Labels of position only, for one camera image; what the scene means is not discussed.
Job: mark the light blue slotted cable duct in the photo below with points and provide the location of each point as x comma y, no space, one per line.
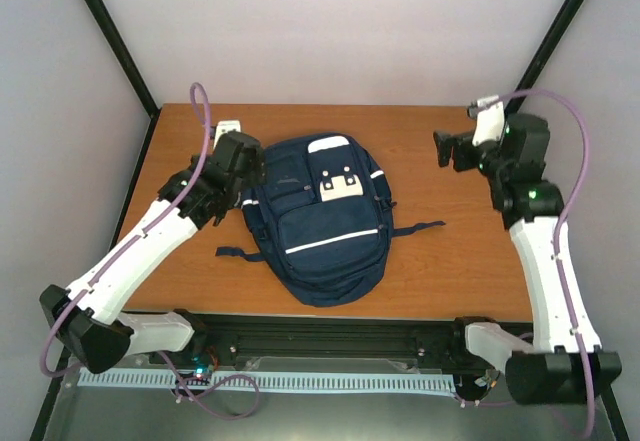
286,382

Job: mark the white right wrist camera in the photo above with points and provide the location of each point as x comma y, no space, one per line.
488,112

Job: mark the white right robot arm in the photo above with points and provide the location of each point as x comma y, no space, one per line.
565,362

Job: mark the navy blue backpack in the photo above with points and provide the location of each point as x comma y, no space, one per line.
323,219

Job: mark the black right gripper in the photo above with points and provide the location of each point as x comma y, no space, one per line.
446,144

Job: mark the black aluminium frame rail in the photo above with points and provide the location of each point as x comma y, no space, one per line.
234,340

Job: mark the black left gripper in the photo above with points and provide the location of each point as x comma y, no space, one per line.
259,176

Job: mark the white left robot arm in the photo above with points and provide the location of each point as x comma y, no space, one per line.
88,316

